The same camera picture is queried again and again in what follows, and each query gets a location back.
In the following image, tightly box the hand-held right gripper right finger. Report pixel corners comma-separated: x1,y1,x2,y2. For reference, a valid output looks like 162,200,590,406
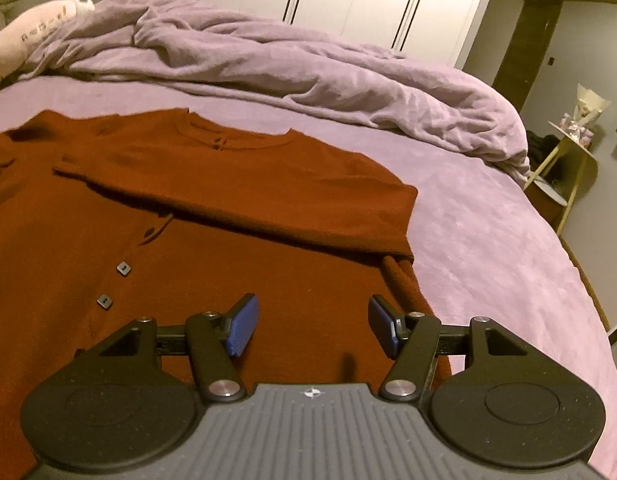
368,295,534,403

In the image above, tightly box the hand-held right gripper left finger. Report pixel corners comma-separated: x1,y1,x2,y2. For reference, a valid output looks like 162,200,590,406
78,294,260,403

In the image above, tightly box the brown towel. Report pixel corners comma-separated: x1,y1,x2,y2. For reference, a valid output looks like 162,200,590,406
0,107,454,480

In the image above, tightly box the purple bed sheet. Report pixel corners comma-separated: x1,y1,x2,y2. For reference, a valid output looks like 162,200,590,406
0,77,617,480

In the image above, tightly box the dark cloth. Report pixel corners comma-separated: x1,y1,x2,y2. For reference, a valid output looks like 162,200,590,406
527,132,560,181

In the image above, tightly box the crumpled purple duvet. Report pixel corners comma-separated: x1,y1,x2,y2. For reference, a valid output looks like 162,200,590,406
18,0,531,191

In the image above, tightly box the round yellow side table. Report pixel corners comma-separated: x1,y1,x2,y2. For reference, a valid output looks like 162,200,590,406
525,120,599,236

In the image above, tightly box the wrapped flower bouquet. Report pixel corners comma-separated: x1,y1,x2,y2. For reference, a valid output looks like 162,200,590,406
558,82,611,146

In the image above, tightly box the white wardrobe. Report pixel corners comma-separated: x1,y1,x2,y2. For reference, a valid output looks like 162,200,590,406
153,0,504,68

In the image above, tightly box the white plush toy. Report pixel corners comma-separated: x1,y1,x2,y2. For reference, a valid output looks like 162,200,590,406
0,0,96,93

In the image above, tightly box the dark wooden door frame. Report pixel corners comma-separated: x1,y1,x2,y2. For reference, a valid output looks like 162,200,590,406
491,0,564,106

